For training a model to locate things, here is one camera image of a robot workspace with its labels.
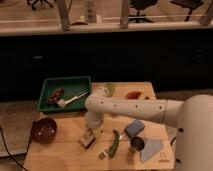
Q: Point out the wooden block eraser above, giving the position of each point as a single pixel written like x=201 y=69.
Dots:
x=87 y=139

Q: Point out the black office chair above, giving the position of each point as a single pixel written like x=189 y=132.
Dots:
x=139 y=5
x=190 y=4
x=33 y=3

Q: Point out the orange toy food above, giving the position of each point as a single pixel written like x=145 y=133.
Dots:
x=133 y=95

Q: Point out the grey blue cloth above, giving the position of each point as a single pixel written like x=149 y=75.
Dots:
x=152 y=147

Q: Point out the brown grape bunch toy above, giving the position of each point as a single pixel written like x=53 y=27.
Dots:
x=55 y=96

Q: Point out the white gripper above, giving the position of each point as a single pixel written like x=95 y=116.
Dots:
x=94 y=126

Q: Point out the white spatula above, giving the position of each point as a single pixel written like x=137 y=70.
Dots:
x=62 y=103

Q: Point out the small metal cup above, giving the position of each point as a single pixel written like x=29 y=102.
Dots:
x=137 y=144

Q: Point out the blue sponge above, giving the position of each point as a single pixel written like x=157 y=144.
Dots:
x=134 y=128

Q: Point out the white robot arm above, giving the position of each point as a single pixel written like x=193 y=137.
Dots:
x=193 y=119

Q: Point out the black office chair right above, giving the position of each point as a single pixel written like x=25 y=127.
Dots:
x=190 y=4

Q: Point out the black office chair left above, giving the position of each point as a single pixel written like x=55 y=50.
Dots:
x=33 y=3

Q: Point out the green plastic tray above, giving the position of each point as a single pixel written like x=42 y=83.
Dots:
x=72 y=86

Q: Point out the dark red bowl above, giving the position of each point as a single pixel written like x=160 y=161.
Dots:
x=44 y=130

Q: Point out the green handled fork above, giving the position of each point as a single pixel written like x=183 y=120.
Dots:
x=111 y=151

